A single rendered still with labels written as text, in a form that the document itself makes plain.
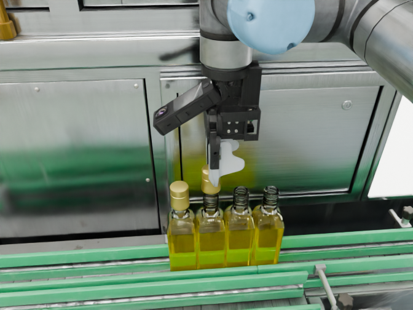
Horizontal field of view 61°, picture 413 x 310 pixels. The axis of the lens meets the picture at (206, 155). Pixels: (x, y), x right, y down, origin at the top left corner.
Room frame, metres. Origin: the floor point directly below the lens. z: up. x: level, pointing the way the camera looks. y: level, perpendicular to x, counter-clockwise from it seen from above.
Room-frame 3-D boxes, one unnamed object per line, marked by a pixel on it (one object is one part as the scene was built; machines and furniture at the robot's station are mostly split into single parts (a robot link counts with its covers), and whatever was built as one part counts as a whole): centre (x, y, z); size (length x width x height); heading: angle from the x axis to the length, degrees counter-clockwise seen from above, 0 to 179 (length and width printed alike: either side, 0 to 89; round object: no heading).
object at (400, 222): (0.61, -0.47, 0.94); 0.07 x 0.04 x 0.13; 5
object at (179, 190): (0.49, 0.05, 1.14); 0.04 x 0.04 x 0.04
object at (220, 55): (0.50, -0.03, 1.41); 0.08 x 0.08 x 0.05
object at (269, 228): (0.50, -0.12, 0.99); 0.06 x 0.06 x 0.21; 5
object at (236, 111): (0.49, -0.04, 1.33); 0.09 x 0.08 x 0.12; 95
